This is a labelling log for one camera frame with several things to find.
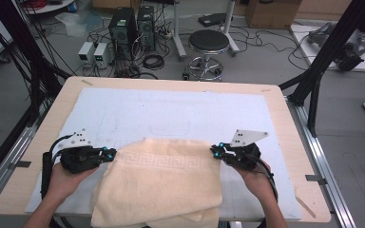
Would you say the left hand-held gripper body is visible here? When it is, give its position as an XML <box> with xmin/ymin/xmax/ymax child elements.
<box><xmin>56</xmin><ymin>128</ymin><xmax>108</xmax><ymax>175</ymax></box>

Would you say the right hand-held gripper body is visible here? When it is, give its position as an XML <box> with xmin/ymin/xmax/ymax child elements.
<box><xmin>225</xmin><ymin>128</ymin><xmax>270</xmax><ymax>172</ymax></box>

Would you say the cream towel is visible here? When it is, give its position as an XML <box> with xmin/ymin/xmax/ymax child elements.
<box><xmin>89</xmin><ymin>137</ymin><xmax>223</xmax><ymax>228</ymax></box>

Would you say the person's left hand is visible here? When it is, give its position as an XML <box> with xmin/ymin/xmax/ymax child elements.
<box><xmin>45</xmin><ymin>161</ymin><xmax>100</xmax><ymax>204</ymax></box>

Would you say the person's right hand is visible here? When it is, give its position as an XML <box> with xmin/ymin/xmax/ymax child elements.
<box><xmin>233</xmin><ymin>160</ymin><xmax>278</xmax><ymax>204</ymax></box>

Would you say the grey tape strip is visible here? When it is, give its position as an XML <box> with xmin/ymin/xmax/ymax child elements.
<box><xmin>304</xmin><ymin>174</ymin><xmax>328</xmax><ymax>186</ymax></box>
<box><xmin>8</xmin><ymin>160</ymin><xmax>32</xmax><ymax>169</ymax></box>

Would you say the white grid mat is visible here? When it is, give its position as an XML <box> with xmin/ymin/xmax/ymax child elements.
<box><xmin>25</xmin><ymin>86</ymin><xmax>302</xmax><ymax>222</ymax></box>

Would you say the white power supply box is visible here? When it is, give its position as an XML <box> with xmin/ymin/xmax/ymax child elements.
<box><xmin>93</xmin><ymin>42</ymin><xmax>113</xmax><ymax>68</ymax></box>
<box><xmin>77</xmin><ymin>41</ymin><xmax>95</xmax><ymax>66</ymax></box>

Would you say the black round stool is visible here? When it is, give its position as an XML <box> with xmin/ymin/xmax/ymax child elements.
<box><xmin>182</xmin><ymin>29</ymin><xmax>231</xmax><ymax>83</ymax></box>

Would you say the white stand leg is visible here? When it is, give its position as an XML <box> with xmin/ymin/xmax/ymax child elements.
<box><xmin>221</xmin><ymin>0</ymin><xmax>240</xmax><ymax>56</ymax></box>
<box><xmin>171</xmin><ymin>0</ymin><xmax>188</xmax><ymax>61</ymax></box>

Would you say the large black computer tower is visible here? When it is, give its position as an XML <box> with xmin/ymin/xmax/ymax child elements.
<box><xmin>108</xmin><ymin>7</ymin><xmax>139</xmax><ymax>61</ymax></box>

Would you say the white board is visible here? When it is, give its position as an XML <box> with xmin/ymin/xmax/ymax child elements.
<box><xmin>289</xmin><ymin>23</ymin><xmax>365</xmax><ymax>73</ymax></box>

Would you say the flat black device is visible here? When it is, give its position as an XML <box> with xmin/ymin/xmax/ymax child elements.
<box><xmin>198</xmin><ymin>12</ymin><xmax>236</xmax><ymax>28</ymax></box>

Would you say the clear plastic bag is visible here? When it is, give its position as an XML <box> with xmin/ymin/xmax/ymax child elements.
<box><xmin>55</xmin><ymin>11</ymin><xmax>104</xmax><ymax>37</ymax></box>

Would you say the small black computer tower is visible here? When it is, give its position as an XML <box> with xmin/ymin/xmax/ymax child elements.
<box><xmin>137</xmin><ymin>5</ymin><xmax>157</xmax><ymax>52</ymax></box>

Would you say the cardboard box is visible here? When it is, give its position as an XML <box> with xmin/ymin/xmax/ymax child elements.
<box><xmin>245</xmin><ymin>0</ymin><xmax>302</xmax><ymax>30</ymax></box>

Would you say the grey machine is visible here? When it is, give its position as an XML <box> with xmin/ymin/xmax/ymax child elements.
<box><xmin>307</xmin><ymin>22</ymin><xmax>365</xmax><ymax>72</ymax></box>

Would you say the round white table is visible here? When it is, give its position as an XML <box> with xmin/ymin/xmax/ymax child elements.
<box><xmin>22</xmin><ymin>0</ymin><xmax>76</xmax><ymax>15</ymax></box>

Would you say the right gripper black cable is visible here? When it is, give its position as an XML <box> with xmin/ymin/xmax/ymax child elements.
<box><xmin>250</xmin><ymin>154</ymin><xmax>279</xmax><ymax>203</ymax></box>

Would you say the aluminium rail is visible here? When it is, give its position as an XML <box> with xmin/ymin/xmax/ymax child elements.
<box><xmin>286</xmin><ymin>96</ymin><xmax>357</xmax><ymax>228</ymax></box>
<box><xmin>0</xmin><ymin>107</ymin><xmax>46</xmax><ymax>217</ymax></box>

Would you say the coil of black cable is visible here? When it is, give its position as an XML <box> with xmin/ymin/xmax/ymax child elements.
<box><xmin>142</xmin><ymin>53</ymin><xmax>165</xmax><ymax>71</ymax></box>

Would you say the black metal frame post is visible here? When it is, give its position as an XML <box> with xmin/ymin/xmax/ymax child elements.
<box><xmin>0</xmin><ymin>0</ymin><xmax>72</xmax><ymax>127</ymax></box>
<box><xmin>279</xmin><ymin>0</ymin><xmax>365</xmax><ymax>138</ymax></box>

